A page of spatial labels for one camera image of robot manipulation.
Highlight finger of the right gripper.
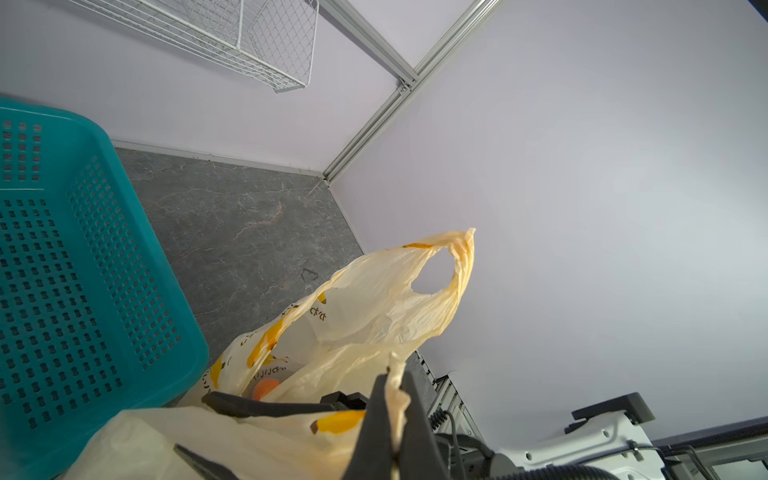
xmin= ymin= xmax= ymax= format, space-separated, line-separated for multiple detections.
xmin=173 ymin=444 xmax=238 ymax=480
xmin=202 ymin=391 xmax=368 ymax=418

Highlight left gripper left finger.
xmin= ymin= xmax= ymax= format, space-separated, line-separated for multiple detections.
xmin=343 ymin=374 xmax=395 ymax=480

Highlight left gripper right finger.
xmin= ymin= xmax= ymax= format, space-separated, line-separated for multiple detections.
xmin=397 ymin=371 xmax=450 ymax=480

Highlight banana print plastic bag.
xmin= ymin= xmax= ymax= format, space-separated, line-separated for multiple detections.
xmin=66 ymin=230 xmax=475 ymax=479

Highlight small red fake fruit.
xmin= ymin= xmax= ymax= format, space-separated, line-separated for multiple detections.
xmin=251 ymin=378 xmax=280 ymax=401

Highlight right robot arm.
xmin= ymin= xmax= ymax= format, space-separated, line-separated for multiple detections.
xmin=202 ymin=377 xmax=767 ymax=479

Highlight teal plastic basket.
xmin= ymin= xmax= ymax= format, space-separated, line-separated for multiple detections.
xmin=1 ymin=98 xmax=209 ymax=479

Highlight white wire wall rack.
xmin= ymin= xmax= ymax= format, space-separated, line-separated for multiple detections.
xmin=76 ymin=0 xmax=320 ymax=93

